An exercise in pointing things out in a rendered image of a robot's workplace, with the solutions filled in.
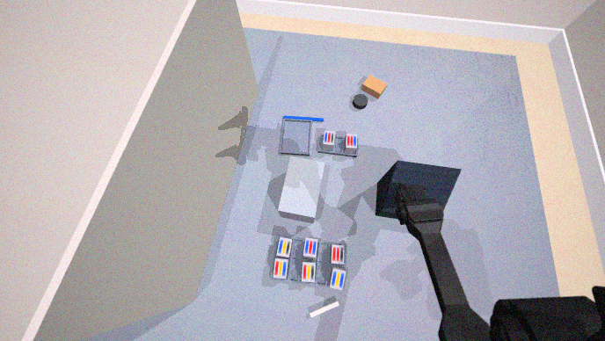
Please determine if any dark grey short cylinder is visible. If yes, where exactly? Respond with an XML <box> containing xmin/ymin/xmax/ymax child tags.
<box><xmin>353</xmin><ymin>94</ymin><xmax>368</xmax><ymax>109</ymax></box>

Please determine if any tan rectangular block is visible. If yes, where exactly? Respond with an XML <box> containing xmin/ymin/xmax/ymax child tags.
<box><xmin>361</xmin><ymin>75</ymin><xmax>387</xmax><ymax>99</ymax></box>

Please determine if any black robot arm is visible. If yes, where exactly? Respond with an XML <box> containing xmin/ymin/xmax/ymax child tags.
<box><xmin>394</xmin><ymin>183</ymin><xmax>605</xmax><ymax>341</ymax></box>

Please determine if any white label with red and black stripes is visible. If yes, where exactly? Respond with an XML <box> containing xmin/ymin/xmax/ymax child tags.
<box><xmin>330</xmin><ymin>244</ymin><xmax>345</xmax><ymax>265</ymax></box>

